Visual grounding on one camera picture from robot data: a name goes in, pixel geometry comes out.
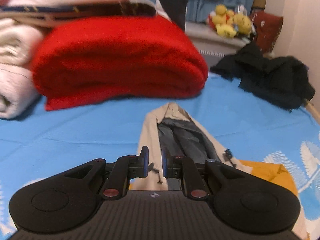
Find beige and yellow jacket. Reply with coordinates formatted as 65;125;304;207
130;102;311;240

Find black clothes pile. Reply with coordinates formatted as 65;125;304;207
210;42;316;110

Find blue patterned bed sheet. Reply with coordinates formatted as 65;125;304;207
1;74;319;239

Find red folded blanket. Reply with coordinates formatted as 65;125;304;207
31;16;208;111

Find yellow plush toys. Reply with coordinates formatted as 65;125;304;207
206;4;255;38

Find navy striped folded garment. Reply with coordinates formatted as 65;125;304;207
1;0;157;28

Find cream folded towel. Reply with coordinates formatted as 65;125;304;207
0;18;46;66

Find red cushion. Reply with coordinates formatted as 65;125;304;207
249;10;284;54

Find wooden bed frame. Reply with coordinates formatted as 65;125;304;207
304;100;320;125

